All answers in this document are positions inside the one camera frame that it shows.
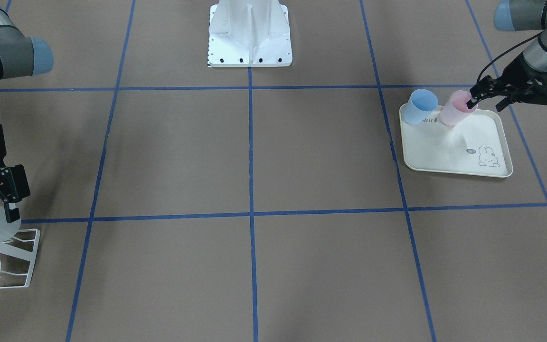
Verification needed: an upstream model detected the cream serving tray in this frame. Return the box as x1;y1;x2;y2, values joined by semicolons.
400;106;514;178

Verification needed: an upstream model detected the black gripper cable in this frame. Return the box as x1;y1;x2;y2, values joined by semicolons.
476;28;547;86

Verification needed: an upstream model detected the light blue plastic cup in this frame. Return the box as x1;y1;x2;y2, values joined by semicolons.
401;88;439;125

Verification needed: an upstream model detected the pink plastic cup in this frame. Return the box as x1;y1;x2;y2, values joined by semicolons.
439;90;478;126

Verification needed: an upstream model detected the white wire cup rack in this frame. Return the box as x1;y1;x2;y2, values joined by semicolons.
0;228;40;289

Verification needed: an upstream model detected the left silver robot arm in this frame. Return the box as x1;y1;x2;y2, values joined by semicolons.
467;0;547;111

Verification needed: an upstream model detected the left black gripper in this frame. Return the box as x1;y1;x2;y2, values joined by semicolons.
466;53;547;111

